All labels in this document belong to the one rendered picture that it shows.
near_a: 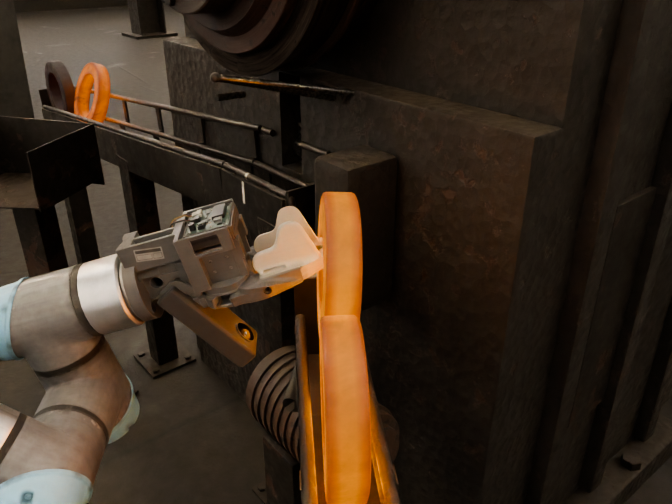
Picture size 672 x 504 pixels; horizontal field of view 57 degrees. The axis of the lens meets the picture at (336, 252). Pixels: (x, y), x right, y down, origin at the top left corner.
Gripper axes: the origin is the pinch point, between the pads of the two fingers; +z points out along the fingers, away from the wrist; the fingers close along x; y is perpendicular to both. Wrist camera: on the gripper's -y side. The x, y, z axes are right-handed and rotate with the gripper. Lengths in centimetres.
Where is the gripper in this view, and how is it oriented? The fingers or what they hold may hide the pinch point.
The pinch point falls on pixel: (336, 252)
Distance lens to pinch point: 62.2
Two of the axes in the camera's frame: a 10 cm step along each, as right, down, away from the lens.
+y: -2.5, -8.5, -4.6
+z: 9.6, -2.6, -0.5
